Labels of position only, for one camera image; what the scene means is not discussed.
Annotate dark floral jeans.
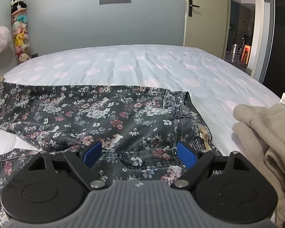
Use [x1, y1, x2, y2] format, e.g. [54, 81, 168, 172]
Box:
[0, 79, 221, 227]

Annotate cream door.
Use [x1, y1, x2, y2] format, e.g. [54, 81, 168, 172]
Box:
[183, 0, 231, 59]

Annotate black door handle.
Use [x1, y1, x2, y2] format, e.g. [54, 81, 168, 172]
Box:
[188, 0, 200, 17]

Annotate grey wall switch panel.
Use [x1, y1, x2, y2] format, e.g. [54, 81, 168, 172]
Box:
[99, 0, 131, 5]

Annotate polka dot bed sheet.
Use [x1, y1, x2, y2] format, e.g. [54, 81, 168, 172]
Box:
[4, 45, 279, 162]

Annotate plush toy tube holder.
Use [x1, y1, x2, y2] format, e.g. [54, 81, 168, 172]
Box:
[11, 8, 31, 64]

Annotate panda plush toy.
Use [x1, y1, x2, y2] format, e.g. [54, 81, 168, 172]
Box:
[11, 0, 27, 13]

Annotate beige folded garment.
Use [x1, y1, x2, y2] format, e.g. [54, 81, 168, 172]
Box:
[233, 104, 285, 227]

